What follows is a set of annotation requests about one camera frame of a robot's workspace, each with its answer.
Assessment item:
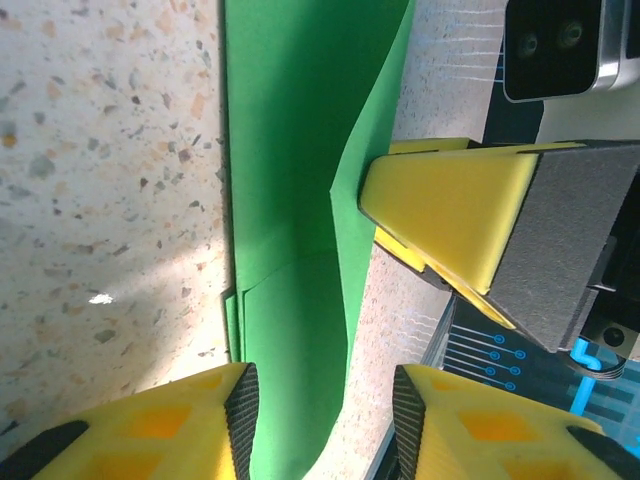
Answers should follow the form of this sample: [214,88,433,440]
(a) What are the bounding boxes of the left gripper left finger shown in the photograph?
[0,362,261,480]

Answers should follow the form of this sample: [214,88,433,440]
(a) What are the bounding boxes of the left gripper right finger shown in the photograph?
[392,363,640,480]

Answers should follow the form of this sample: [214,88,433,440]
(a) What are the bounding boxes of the green paper sheet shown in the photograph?
[219,0,419,480]

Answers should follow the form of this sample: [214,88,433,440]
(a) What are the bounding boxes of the blue trimmed aluminium side rail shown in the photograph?
[418,297,457,369]

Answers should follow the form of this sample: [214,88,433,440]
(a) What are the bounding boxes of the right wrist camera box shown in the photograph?
[501,0,640,145]

